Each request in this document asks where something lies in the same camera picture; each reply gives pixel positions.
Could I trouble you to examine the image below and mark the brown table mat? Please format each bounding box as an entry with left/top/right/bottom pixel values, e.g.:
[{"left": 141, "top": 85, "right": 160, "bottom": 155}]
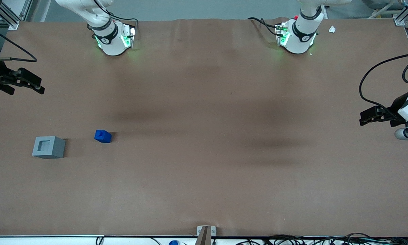
[{"left": 0, "top": 17, "right": 408, "bottom": 237}]

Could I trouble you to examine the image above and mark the gray camera mount bracket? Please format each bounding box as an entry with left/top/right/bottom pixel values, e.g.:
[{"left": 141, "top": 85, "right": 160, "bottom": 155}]
[{"left": 194, "top": 225, "right": 217, "bottom": 245}]

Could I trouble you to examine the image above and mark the gray square base block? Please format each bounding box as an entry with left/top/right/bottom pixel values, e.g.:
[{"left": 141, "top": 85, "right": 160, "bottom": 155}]
[{"left": 32, "top": 136, "right": 66, "bottom": 159}]

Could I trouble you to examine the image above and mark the white tube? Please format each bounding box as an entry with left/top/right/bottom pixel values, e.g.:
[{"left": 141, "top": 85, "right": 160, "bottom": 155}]
[{"left": 369, "top": 2, "right": 396, "bottom": 19}]

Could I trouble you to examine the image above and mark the tangled black cable bundle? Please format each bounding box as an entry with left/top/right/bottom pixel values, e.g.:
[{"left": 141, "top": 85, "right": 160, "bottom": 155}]
[{"left": 235, "top": 233, "right": 408, "bottom": 245}]

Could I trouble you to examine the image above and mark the blue plastic part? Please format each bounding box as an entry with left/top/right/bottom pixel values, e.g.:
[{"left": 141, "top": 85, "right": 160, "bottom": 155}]
[{"left": 94, "top": 130, "right": 112, "bottom": 144}]

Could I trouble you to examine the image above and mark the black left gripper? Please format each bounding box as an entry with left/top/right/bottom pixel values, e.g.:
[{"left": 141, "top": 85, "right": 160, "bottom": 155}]
[{"left": 359, "top": 92, "right": 408, "bottom": 127}]

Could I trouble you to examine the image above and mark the aluminium frame profile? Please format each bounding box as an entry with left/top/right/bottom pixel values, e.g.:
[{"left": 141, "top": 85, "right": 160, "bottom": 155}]
[
  {"left": 393, "top": 0, "right": 408, "bottom": 27},
  {"left": 0, "top": 0, "right": 33, "bottom": 30}
]

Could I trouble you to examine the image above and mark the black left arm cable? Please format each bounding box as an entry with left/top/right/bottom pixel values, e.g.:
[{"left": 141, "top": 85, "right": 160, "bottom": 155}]
[{"left": 359, "top": 52, "right": 408, "bottom": 114}]

